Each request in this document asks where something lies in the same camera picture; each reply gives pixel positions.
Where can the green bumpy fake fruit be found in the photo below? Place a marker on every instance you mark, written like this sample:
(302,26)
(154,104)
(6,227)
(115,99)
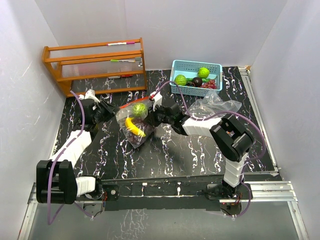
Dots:
(203,72)

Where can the green white marker pen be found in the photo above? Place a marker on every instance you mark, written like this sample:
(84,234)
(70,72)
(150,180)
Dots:
(122,61)

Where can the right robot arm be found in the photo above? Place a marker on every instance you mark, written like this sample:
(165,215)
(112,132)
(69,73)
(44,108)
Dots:
(231,137)

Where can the pink white marker pen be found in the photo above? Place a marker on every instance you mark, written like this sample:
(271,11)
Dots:
(121,43)

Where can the zip bag red seal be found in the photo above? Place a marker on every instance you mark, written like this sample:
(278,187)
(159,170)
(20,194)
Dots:
(212,104)

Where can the dark purple fake grapes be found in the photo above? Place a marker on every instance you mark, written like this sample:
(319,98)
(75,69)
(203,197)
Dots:
(137,141)

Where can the green fake chili pepper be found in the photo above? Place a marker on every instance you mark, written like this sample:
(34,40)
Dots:
(204,80)

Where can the light blue plastic basket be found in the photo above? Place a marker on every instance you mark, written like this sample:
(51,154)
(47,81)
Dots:
(190,70)

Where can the zip bag with grapes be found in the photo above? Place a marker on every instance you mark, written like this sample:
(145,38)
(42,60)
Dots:
(126,111)

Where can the aluminium frame rail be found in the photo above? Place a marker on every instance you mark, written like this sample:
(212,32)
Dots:
(272,214)

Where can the wooden shelf rack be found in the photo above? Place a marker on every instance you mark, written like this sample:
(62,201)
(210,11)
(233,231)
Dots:
(70,63)

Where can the green bumpy fruit bag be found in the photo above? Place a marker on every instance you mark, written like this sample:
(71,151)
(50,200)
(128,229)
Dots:
(140,109)

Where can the dark red fake fruit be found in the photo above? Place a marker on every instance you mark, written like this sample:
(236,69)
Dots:
(197,82)

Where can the black base crossbar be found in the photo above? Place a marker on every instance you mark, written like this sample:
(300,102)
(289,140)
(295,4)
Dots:
(170,193)

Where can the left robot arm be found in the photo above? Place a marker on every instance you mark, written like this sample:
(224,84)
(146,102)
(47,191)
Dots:
(55,178)

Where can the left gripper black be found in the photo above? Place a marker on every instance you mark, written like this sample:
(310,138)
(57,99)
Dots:
(111,110)

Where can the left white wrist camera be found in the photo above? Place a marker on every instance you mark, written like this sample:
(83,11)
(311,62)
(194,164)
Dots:
(90,94)

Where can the yellow fake banana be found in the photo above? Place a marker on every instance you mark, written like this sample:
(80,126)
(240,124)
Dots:
(133,128)

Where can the red fake grape bunch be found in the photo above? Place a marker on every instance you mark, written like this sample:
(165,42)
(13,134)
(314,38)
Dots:
(211,84)

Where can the red black item on shelf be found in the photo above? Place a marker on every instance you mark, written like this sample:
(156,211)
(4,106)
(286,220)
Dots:
(121,76)

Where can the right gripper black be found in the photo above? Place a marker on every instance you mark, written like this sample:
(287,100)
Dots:
(150,118)

